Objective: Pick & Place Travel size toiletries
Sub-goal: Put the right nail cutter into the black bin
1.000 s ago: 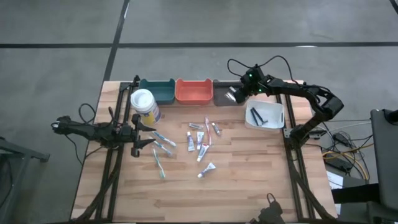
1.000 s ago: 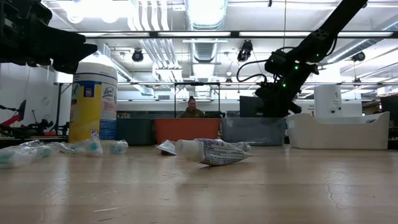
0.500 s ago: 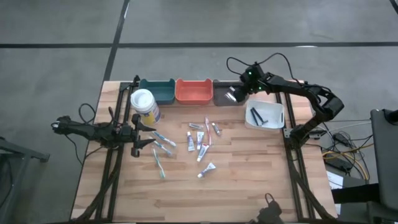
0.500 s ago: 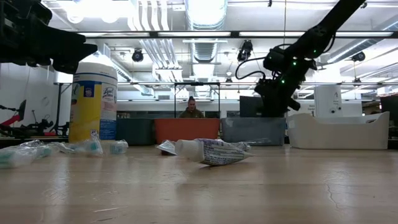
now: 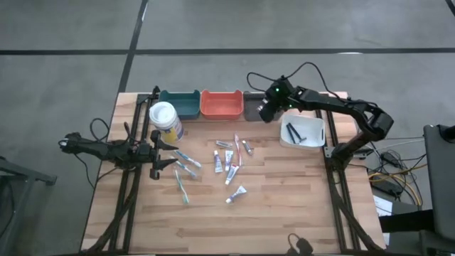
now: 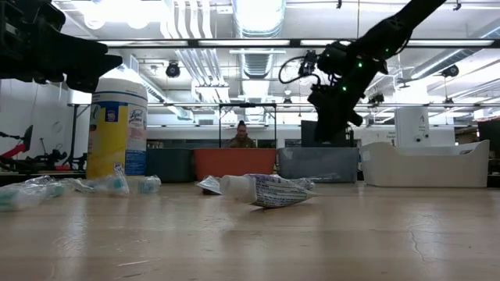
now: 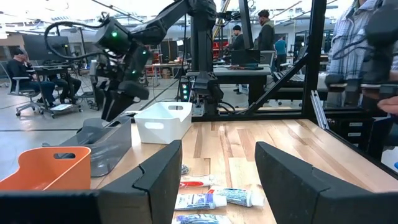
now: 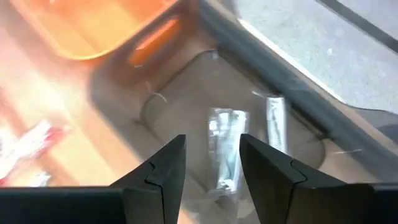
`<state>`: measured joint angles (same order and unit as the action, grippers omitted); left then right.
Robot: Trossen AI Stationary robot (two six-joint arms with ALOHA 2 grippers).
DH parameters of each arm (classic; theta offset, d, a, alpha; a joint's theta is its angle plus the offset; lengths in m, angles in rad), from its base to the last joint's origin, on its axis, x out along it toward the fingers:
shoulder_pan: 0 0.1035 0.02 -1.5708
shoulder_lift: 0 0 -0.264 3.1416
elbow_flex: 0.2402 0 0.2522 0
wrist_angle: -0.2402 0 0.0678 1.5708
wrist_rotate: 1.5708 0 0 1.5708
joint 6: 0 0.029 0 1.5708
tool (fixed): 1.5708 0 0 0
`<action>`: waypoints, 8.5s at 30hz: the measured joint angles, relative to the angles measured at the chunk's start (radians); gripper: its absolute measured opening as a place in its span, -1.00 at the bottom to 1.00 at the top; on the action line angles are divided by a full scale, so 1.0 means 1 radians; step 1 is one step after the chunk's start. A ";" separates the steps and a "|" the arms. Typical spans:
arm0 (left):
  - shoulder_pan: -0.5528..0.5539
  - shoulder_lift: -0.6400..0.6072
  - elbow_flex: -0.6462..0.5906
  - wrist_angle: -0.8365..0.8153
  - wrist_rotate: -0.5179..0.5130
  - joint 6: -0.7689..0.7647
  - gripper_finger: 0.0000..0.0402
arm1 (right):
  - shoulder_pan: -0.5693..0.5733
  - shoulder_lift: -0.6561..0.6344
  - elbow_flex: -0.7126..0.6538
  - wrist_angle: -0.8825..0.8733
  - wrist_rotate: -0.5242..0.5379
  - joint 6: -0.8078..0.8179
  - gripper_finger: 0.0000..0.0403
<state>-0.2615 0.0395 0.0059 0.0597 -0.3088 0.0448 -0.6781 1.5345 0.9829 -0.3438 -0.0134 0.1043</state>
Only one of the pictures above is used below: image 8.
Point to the orange plastic bin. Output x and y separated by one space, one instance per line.
93 25

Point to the clear-wrapped dark toiletry packet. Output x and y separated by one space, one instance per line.
276 124
228 146

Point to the translucent grey plastic bin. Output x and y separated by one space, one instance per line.
192 102

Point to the red toothbrush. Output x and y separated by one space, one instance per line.
37 143

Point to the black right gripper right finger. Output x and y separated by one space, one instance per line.
273 193

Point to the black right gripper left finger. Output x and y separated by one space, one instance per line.
161 193

